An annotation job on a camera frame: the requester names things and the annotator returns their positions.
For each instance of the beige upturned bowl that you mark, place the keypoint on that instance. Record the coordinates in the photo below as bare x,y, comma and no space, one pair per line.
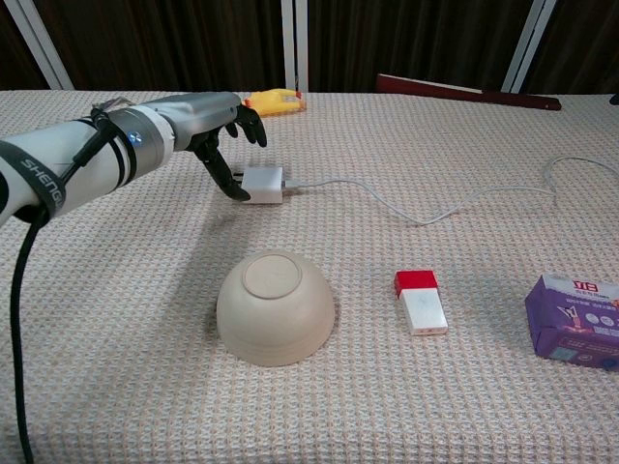
275,328

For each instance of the purple carton box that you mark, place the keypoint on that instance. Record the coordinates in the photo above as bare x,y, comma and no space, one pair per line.
575,333

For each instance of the white charger block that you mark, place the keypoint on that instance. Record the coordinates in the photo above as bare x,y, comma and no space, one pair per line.
263,186

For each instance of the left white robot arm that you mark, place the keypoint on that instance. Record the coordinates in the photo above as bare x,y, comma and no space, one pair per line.
53,145

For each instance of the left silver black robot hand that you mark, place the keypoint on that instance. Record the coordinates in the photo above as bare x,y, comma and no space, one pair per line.
208,116

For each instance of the red and white small box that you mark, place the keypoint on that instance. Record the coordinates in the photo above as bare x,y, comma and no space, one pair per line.
426,309

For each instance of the dark pleated curtain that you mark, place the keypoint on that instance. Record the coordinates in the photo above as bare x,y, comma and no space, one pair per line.
184,43

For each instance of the white frame post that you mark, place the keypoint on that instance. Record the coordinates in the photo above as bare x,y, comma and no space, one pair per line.
41,46
529,43
295,43

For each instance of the yellow rubber chicken toy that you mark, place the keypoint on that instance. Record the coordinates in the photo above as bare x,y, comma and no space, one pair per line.
275,102

